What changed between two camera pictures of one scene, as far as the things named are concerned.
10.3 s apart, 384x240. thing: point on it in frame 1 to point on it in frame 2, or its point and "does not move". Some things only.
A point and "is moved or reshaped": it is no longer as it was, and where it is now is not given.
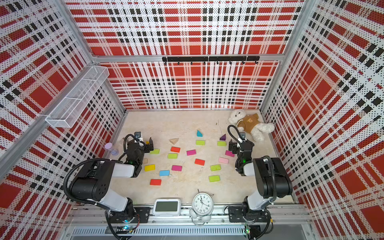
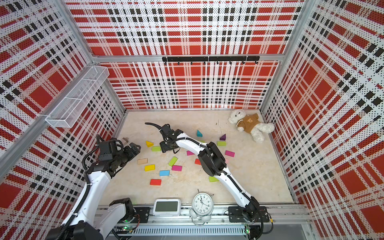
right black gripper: (233, 146) to (164, 149)
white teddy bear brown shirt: (250, 124) does not move
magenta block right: (229, 153) does not move
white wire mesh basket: (67, 113) does not move
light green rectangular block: (155, 151) is moved or reshaped
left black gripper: (150, 144) to (131, 154)
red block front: (155, 182) does not move
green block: (172, 156) is moved or reshaped
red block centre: (199, 162) does not move
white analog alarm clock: (203, 205) does not move
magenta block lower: (176, 168) does not move
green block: (216, 178) does not move
